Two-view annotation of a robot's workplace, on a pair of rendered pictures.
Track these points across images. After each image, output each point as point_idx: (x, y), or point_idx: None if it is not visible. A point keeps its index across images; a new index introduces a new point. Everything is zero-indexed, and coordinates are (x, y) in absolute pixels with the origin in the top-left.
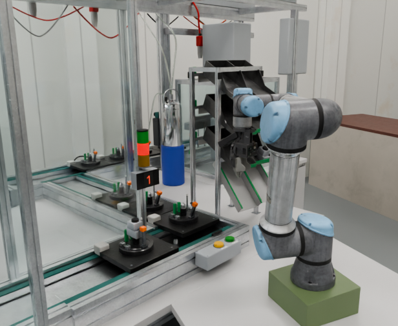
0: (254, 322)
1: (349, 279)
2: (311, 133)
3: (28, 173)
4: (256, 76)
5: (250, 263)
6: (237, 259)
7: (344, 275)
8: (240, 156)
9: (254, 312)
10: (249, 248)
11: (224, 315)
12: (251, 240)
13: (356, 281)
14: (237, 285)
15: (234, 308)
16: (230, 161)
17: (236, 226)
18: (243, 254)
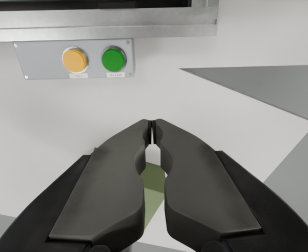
0: (45, 163)
1: (145, 228)
2: None
3: None
4: None
5: (143, 80)
6: (139, 53)
7: (147, 224)
8: (191, 234)
9: (57, 154)
10: (192, 39)
11: (21, 137)
12: (227, 17)
13: None
14: (78, 108)
15: (41, 136)
16: (36, 206)
17: (190, 11)
18: (161, 49)
